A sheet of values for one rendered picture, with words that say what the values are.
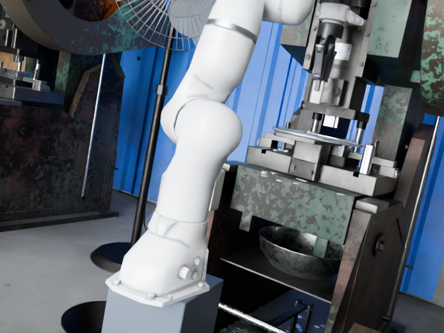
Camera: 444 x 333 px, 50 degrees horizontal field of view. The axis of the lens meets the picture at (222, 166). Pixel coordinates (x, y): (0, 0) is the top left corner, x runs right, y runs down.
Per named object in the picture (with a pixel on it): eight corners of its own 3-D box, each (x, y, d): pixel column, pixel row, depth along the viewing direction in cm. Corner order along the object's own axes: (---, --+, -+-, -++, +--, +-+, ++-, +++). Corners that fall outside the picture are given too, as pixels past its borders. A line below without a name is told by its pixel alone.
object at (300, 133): (266, 126, 169) (267, 123, 168) (346, 141, 170) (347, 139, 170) (277, 132, 140) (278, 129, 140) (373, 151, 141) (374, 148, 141)
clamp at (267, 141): (298, 154, 168) (304, 125, 167) (256, 144, 177) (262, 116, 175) (304, 154, 173) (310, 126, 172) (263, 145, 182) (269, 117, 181)
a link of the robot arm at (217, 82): (219, 22, 91) (184, 26, 107) (175, 147, 92) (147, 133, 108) (265, 45, 96) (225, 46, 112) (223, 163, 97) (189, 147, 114)
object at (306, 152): (306, 185, 138) (317, 139, 136) (263, 173, 145) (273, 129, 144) (334, 181, 160) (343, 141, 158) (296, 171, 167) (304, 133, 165)
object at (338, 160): (345, 167, 155) (347, 158, 155) (289, 153, 165) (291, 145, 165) (359, 166, 169) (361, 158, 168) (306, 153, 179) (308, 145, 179)
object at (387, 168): (396, 178, 151) (404, 147, 150) (344, 166, 160) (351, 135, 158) (400, 178, 156) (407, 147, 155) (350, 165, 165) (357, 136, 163)
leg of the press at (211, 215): (184, 353, 160) (238, 83, 147) (158, 339, 166) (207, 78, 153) (294, 288, 238) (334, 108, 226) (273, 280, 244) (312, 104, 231)
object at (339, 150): (341, 156, 158) (345, 143, 158) (300, 147, 166) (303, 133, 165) (350, 156, 166) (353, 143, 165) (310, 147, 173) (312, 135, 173)
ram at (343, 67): (345, 108, 149) (367, 10, 145) (301, 100, 157) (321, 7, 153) (361, 112, 164) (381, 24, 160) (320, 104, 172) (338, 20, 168)
